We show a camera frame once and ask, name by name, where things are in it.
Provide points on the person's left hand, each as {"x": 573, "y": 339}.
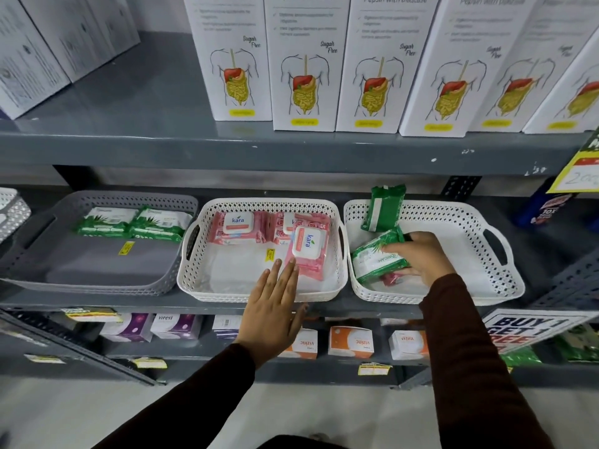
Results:
{"x": 271, "y": 317}

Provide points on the person's right hand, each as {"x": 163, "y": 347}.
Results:
{"x": 423, "y": 259}

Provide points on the person's left middle finger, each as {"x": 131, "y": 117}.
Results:
{"x": 280, "y": 278}

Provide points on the person's left little finger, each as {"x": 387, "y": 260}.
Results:
{"x": 252, "y": 296}

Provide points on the person's left thumb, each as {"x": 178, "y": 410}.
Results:
{"x": 302, "y": 315}

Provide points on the person's right thumb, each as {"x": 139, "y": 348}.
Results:
{"x": 397, "y": 250}

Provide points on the green wet wipes packet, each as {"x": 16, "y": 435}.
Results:
{"x": 374, "y": 261}
{"x": 105, "y": 222}
{"x": 161, "y": 224}
{"x": 383, "y": 208}

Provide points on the person's left forearm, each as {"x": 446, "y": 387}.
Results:
{"x": 187, "y": 399}

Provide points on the person's right forearm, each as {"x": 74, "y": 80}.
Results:
{"x": 472, "y": 364}

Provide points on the yellow price sticker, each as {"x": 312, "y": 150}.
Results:
{"x": 126, "y": 248}
{"x": 270, "y": 255}

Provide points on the orange and white box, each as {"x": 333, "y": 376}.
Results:
{"x": 302, "y": 345}
{"x": 350, "y": 342}
{"x": 407, "y": 345}

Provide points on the small pink packet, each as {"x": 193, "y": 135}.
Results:
{"x": 391, "y": 279}

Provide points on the white perforated plastic basket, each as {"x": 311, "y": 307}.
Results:
{"x": 11, "y": 212}
{"x": 468, "y": 257}
{"x": 229, "y": 275}

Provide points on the white and blue box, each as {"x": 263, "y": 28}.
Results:
{"x": 227, "y": 324}

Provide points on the pink wet wipes packet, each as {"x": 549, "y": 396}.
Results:
{"x": 238, "y": 226}
{"x": 309, "y": 250}
{"x": 283, "y": 226}

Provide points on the purple and white box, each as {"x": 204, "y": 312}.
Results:
{"x": 175, "y": 325}
{"x": 127, "y": 328}

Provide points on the yellow shelf price label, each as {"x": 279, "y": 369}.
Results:
{"x": 149, "y": 363}
{"x": 92, "y": 315}
{"x": 374, "y": 369}
{"x": 44, "y": 359}

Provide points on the grey metal shelf unit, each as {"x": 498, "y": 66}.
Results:
{"x": 280, "y": 153}

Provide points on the person's dark clothing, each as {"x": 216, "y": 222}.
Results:
{"x": 306, "y": 443}

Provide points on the grey perforated plastic basket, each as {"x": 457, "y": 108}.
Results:
{"x": 107, "y": 268}

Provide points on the dark blue product pack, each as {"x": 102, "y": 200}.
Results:
{"x": 543, "y": 208}

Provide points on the white promotional offer sign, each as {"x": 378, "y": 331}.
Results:
{"x": 529, "y": 329}

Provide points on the green product packet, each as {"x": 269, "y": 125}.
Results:
{"x": 580, "y": 343}
{"x": 522, "y": 357}

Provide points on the row of white medicine boxes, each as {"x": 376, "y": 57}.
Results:
{"x": 379, "y": 65}

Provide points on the yellow and green price sign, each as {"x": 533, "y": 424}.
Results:
{"x": 578, "y": 168}

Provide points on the white box grey print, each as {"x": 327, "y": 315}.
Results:
{"x": 70, "y": 32}
{"x": 119, "y": 20}
{"x": 23, "y": 65}

